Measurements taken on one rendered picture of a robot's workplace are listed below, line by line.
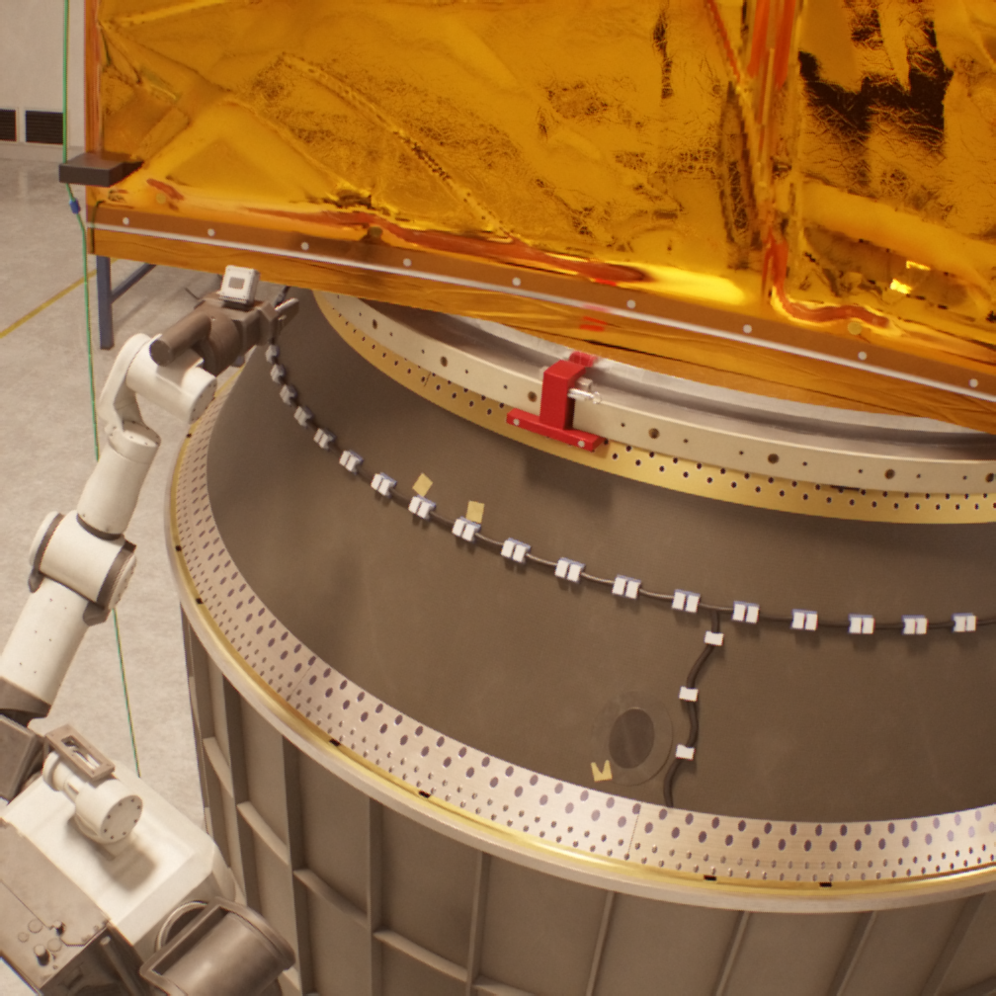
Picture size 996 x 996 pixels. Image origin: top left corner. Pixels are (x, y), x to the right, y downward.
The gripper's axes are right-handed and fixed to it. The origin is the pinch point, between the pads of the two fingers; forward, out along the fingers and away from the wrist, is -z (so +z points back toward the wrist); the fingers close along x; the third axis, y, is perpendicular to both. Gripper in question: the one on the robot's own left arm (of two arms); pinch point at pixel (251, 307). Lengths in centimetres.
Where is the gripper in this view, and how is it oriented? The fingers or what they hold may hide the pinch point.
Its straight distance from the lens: 177.4
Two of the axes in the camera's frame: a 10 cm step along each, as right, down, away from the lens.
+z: -3.2, 4.7, -8.2
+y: 0.7, -8.5, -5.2
